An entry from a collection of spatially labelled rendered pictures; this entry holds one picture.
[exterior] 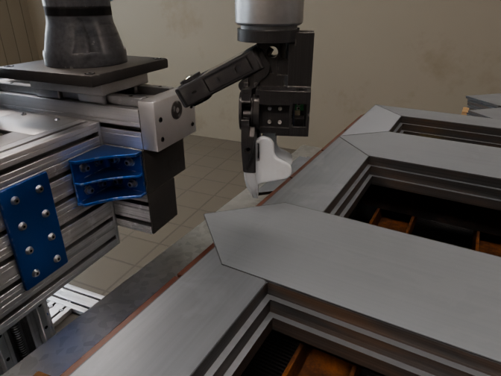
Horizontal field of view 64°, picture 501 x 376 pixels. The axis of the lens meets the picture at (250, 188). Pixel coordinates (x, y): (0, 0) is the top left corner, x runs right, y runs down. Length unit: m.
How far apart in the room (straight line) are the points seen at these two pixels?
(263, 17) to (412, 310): 0.33
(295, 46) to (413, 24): 2.59
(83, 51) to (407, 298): 0.66
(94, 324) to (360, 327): 0.44
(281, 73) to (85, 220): 0.49
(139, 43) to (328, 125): 1.81
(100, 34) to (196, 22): 2.73
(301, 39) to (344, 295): 0.28
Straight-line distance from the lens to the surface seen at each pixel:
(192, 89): 0.49
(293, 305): 0.46
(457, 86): 3.09
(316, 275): 0.47
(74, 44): 0.81
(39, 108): 0.91
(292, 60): 0.47
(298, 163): 1.17
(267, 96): 0.46
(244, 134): 0.47
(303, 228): 0.56
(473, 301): 0.49
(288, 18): 0.45
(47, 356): 0.70
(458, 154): 0.91
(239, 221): 0.57
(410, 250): 0.55
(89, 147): 0.79
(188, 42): 3.58
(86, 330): 0.72
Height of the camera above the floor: 1.16
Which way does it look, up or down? 26 degrees down
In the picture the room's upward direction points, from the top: straight up
